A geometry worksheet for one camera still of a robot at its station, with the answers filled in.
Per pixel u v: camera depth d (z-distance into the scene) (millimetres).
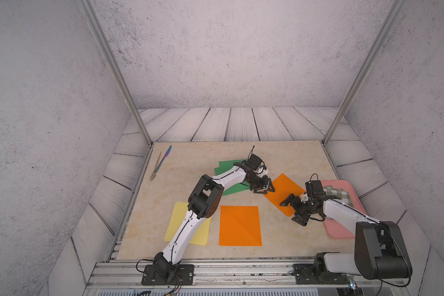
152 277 713
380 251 423
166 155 1152
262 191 936
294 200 814
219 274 744
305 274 726
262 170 888
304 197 826
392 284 427
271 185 915
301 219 791
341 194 955
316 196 675
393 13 716
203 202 621
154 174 1066
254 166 848
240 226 865
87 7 699
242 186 910
